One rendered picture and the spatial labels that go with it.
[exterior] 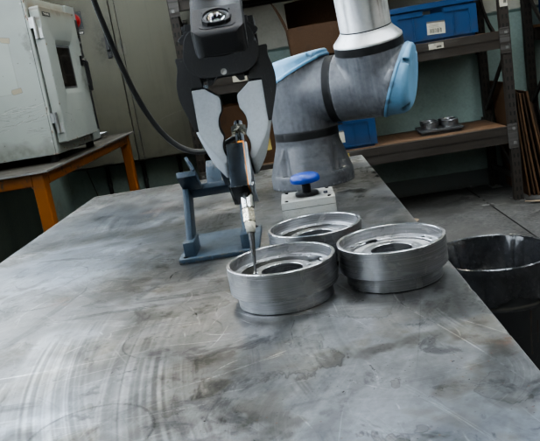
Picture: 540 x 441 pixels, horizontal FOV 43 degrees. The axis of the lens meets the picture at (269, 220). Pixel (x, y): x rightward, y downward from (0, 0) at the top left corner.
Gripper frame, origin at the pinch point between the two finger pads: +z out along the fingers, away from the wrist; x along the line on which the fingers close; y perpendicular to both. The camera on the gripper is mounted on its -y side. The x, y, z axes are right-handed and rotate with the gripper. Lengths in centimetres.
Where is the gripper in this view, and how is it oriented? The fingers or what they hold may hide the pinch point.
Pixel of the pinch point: (240, 163)
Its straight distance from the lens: 68.9
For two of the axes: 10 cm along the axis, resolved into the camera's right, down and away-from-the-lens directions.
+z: 1.6, 9.6, 2.2
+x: -9.9, 1.5, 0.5
